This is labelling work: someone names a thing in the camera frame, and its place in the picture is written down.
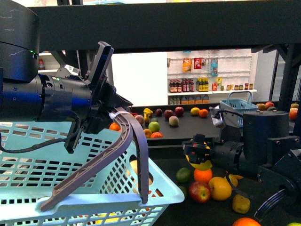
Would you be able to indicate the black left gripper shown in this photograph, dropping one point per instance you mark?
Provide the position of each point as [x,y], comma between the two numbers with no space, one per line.
[105,102]

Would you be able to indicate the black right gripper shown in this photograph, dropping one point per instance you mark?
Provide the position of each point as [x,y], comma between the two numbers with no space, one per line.
[212,142]

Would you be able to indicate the light blue shopping basket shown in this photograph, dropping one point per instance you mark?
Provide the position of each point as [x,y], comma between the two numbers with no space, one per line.
[107,181]

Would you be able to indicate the yellow lemon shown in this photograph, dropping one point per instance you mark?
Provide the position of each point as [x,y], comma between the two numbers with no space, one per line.
[202,164]

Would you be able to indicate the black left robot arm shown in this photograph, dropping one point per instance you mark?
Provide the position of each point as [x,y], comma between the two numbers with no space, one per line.
[88,103]

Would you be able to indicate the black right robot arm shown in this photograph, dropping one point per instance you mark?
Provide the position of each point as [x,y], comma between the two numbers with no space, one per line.
[261,149]

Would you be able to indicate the green apple back shelf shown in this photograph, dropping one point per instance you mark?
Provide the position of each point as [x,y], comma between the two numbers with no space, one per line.
[154,126]

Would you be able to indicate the orange tangerine back shelf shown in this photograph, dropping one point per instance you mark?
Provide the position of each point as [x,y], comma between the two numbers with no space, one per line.
[203,113]

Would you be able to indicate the peach on back shelf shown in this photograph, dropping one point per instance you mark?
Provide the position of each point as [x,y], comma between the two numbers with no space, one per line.
[173,121]

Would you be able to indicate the yellow lemon back shelf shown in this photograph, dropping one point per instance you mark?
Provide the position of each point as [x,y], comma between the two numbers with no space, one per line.
[194,111]

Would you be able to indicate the dark red apple back shelf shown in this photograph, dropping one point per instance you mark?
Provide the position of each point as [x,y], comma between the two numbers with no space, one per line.
[179,111]

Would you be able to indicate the small orange tangerine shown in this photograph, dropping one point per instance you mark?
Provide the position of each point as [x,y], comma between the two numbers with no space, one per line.
[203,175]

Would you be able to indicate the green lime back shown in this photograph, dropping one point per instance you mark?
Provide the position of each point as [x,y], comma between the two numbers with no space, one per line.
[183,175]

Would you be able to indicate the green lime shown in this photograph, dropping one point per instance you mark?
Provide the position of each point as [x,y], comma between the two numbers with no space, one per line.
[184,191]
[183,175]

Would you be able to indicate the red apple centre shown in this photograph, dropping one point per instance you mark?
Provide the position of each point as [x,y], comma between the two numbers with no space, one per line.
[199,192]

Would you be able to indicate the green lime front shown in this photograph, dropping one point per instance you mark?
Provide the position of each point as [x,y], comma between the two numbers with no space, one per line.
[184,191]

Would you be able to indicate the brown kiwi back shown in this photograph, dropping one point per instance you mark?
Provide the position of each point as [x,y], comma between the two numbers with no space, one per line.
[232,180]

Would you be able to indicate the brown kiwi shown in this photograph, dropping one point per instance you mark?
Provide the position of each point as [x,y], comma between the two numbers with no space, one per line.
[232,180]
[241,204]

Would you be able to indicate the yellow orange apple centre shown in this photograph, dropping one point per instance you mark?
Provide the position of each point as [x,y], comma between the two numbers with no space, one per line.
[220,189]

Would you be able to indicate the far light blue basket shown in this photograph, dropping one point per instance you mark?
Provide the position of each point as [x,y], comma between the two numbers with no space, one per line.
[239,106]

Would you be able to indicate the brown kiwi front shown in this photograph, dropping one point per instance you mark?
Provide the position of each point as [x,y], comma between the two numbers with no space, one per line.
[241,204]

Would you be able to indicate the large navel orange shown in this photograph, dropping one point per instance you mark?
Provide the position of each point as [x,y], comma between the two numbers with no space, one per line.
[246,222]

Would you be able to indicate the green yellow apple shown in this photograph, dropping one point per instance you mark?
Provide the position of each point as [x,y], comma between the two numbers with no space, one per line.
[294,224]

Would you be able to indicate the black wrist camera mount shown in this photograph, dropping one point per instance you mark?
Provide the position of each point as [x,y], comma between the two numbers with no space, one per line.
[96,77]

